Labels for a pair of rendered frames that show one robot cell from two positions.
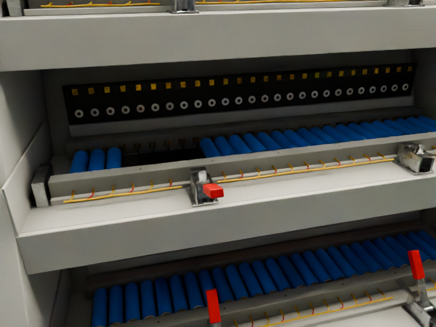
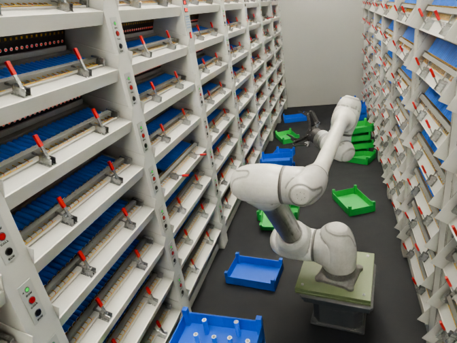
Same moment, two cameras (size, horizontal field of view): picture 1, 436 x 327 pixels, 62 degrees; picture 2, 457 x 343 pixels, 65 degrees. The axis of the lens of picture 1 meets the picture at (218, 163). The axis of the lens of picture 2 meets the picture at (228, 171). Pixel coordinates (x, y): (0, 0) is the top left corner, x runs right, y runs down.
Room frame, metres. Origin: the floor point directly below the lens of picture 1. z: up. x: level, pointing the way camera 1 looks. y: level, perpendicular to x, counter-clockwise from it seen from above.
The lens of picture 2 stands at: (-0.68, 1.26, 1.44)
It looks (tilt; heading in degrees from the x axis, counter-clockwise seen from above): 24 degrees down; 301
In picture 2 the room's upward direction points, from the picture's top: 9 degrees counter-clockwise
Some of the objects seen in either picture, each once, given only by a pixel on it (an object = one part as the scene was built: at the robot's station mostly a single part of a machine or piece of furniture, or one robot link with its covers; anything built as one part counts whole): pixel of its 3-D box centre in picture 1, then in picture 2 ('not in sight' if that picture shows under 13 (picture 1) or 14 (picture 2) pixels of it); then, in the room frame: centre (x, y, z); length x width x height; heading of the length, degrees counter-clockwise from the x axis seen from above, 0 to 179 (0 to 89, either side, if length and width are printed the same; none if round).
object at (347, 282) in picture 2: not in sight; (340, 267); (-0.37, -0.14, 0.26); 0.22 x 0.18 x 0.06; 84
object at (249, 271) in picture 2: not in sight; (254, 270); (0.15, -0.22, 0.04); 0.30 x 0.20 x 0.08; 6
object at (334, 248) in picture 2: not in sight; (336, 246); (-0.36, -0.12, 0.40); 0.18 x 0.16 x 0.22; 3
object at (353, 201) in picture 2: not in sight; (352, 199); (-0.24, -1.19, 0.04); 0.30 x 0.20 x 0.08; 126
